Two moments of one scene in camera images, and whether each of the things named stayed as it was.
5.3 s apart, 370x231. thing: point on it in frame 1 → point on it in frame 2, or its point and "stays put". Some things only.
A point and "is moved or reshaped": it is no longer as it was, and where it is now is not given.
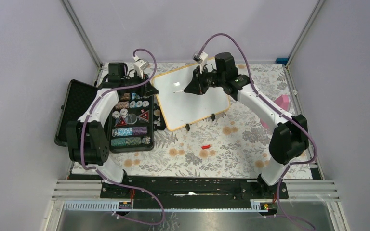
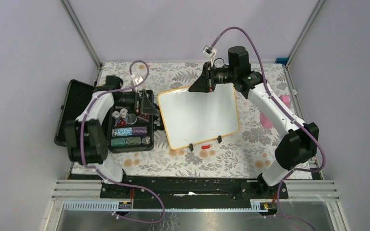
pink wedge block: [284, 101] stays put
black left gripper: [146, 90] → [147, 107]
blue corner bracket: [282, 60] stays put
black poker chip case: [132, 123] stays put
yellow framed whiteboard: [179, 108] is moved or reshaped
